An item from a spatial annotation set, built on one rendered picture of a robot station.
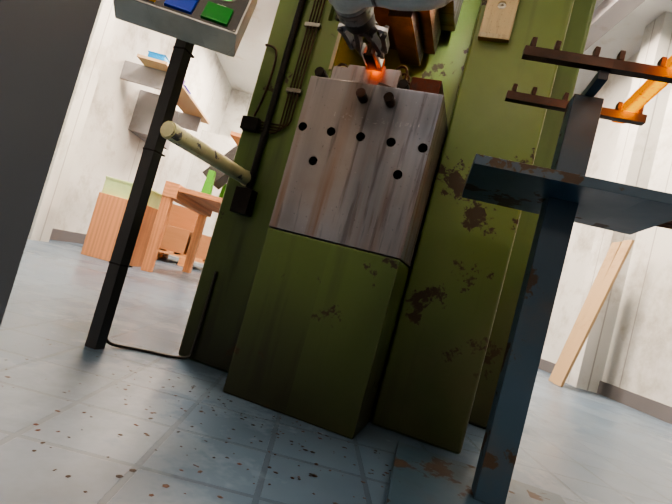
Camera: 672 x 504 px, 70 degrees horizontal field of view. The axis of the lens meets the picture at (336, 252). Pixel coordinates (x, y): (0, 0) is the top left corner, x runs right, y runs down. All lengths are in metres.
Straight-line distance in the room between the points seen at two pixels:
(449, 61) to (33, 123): 1.74
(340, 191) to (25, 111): 1.00
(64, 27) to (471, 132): 1.25
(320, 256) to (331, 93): 0.46
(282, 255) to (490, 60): 0.85
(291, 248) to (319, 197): 0.16
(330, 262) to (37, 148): 0.96
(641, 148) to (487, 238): 4.22
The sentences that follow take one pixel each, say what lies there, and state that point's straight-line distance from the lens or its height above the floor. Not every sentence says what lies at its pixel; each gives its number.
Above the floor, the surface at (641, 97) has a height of 0.93.
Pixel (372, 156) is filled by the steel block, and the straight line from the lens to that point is 1.32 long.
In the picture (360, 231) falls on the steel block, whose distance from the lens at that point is 1.27.
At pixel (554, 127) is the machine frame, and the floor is 1.13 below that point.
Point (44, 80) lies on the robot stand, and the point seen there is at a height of 0.46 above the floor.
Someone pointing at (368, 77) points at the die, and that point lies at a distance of 1.48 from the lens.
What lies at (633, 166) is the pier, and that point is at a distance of 5.50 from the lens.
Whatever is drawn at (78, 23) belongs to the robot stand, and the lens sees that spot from 0.44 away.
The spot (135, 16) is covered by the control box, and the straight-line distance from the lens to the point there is 1.59.
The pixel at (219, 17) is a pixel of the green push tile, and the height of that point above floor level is 0.99.
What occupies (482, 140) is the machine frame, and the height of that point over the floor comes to 0.88.
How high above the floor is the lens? 0.37
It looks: 3 degrees up
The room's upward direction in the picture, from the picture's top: 15 degrees clockwise
